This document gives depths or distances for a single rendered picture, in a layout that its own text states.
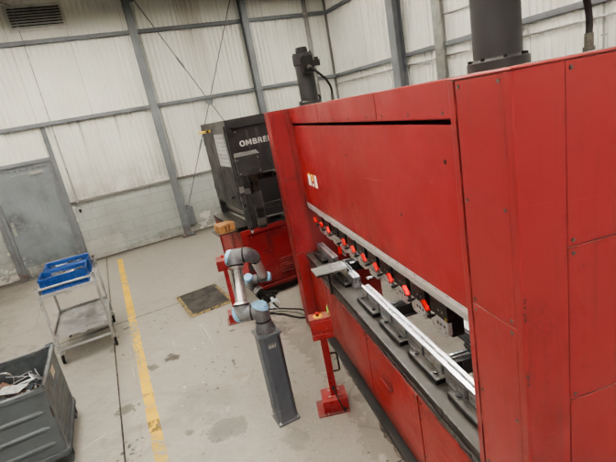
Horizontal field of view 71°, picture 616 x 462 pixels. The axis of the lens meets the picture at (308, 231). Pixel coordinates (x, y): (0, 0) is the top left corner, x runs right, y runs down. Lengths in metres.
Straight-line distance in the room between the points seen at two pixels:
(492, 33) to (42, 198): 9.19
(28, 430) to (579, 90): 3.88
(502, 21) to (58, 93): 9.05
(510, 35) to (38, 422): 3.78
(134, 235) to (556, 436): 9.33
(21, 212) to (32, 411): 6.53
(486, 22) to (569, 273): 0.82
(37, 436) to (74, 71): 7.37
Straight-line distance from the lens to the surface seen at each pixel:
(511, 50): 1.61
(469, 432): 2.12
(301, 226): 4.31
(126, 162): 9.92
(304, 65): 3.83
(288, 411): 3.60
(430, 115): 1.76
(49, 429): 4.05
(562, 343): 1.35
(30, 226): 10.09
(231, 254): 3.22
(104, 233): 10.09
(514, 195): 1.11
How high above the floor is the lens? 2.30
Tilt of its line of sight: 16 degrees down
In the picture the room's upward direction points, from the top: 11 degrees counter-clockwise
